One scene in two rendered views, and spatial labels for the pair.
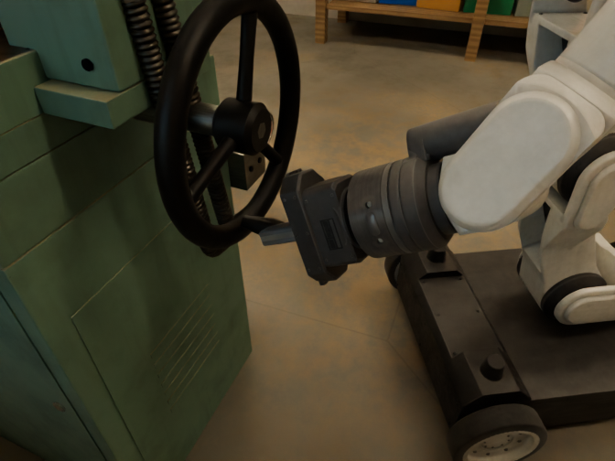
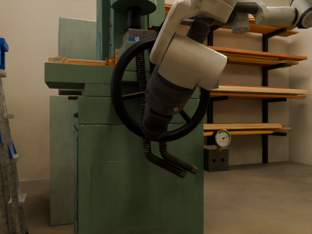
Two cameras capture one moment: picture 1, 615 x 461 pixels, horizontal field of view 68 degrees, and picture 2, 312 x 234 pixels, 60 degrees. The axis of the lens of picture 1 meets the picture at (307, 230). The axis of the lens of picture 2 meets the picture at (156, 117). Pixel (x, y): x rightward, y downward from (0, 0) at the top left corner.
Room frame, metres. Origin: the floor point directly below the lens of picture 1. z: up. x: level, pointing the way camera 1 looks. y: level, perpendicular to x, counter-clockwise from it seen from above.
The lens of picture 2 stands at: (-0.03, -0.48, 0.74)
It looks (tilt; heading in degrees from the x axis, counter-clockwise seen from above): 0 degrees down; 49
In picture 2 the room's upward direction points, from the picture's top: straight up
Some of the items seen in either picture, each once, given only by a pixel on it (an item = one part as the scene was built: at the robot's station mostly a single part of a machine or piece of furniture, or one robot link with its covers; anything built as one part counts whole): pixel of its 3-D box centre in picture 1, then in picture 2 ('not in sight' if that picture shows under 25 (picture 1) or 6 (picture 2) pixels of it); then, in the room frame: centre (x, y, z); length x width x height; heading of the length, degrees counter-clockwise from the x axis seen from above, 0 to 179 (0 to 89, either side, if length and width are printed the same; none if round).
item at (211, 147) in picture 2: (230, 156); (211, 157); (0.80, 0.15, 0.58); 0.12 x 0.08 x 0.08; 67
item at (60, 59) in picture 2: not in sight; (61, 63); (0.34, 0.45, 0.92); 0.04 x 0.03 x 0.04; 110
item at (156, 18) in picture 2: not in sight; (154, 16); (0.84, 0.53, 1.23); 0.09 x 0.08 x 0.15; 67
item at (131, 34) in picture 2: not in sight; (144, 39); (0.52, 0.21, 0.99); 0.13 x 0.11 x 0.06; 157
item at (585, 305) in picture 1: (578, 277); not in sight; (0.75, -0.64, 0.28); 0.21 x 0.20 x 0.13; 97
